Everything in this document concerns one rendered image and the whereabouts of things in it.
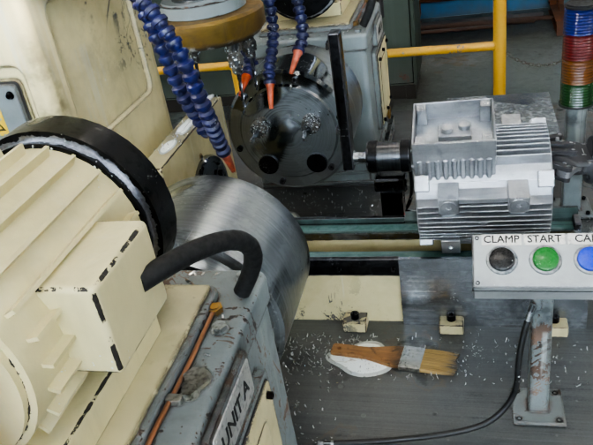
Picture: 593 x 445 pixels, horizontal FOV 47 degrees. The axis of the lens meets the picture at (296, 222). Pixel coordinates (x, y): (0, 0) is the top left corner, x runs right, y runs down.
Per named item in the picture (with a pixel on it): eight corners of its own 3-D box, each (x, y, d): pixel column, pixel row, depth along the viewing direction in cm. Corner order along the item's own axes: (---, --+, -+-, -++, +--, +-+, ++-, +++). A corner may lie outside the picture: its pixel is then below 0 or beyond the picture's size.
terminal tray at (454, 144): (415, 182, 105) (411, 146, 100) (416, 137, 112) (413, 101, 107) (496, 178, 102) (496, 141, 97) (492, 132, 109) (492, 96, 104)
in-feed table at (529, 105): (446, 191, 155) (444, 142, 149) (448, 140, 177) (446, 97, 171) (559, 187, 149) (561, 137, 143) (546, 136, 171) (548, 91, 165)
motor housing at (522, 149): (421, 267, 113) (412, 184, 100) (423, 186, 126) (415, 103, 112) (549, 265, 108) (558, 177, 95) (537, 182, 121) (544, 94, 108)
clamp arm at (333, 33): (340, 171, 127) (323, 33, 114) (342, 164, 129) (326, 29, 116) (358, 170, 126) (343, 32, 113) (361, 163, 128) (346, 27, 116)
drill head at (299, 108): (228, 210, 137) (202, 91, 125) (275, 128, 171) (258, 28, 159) (352, 207, 131) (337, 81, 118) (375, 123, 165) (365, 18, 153)
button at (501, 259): (489, 274, 84) (489, 269, 82) (488, 251, 85) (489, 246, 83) (514, 274, 83) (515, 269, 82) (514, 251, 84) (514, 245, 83)
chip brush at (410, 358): (327, 360, 112) (326, 357, 111) (336, 341, 116) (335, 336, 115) (455, 377, 104) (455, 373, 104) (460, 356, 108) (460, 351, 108)
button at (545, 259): (532, 274, 83) (533, 269, 81) (530, 251, 84) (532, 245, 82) (559, 274, 82) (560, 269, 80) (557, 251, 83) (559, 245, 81)
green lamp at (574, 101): (560, 110, 127) (562, 86, 125) (557, 98, 132) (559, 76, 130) (596, 108, 126) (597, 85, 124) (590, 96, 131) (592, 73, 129)
